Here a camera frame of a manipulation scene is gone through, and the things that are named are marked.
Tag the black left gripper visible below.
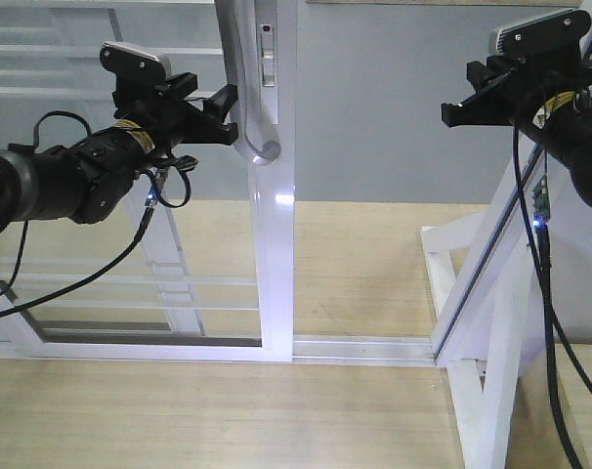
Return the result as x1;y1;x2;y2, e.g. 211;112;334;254
110;71;238;147

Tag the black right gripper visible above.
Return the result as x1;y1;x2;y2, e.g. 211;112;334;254
441;46;592;130

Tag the grey metal door handle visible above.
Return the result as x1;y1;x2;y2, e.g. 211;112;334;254
215;1;280;165

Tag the white framed sliding glass door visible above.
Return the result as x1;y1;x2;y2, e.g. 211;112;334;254
0;1;298;362

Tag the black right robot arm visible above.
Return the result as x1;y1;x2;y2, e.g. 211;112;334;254
442;45;592;208

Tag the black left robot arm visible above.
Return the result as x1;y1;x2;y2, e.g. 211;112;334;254
0;72;238;226

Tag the grey door lock plate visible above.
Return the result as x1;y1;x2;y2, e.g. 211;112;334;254
257;23;278;124

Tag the aluminium floor track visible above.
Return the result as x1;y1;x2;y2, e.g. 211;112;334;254
293;334;435;367

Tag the white brace support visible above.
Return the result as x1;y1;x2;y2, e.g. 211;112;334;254
421;213;534;468

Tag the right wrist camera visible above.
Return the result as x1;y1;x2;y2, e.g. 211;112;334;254
488;9;592;58

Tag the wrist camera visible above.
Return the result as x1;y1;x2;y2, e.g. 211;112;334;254
100;41;172;85
488;9;592;58

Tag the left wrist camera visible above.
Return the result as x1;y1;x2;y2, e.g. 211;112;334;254
100;41;172;85

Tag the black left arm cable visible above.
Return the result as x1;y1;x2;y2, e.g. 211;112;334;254
0;110;199;323

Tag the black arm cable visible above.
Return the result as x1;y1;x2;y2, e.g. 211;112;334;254
511;87;592;469
0;110;199;323

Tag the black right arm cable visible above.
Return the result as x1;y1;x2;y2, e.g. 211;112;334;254
511;87;592;469

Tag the white door jamb frame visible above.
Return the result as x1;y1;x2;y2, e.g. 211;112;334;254
430;0;592;370

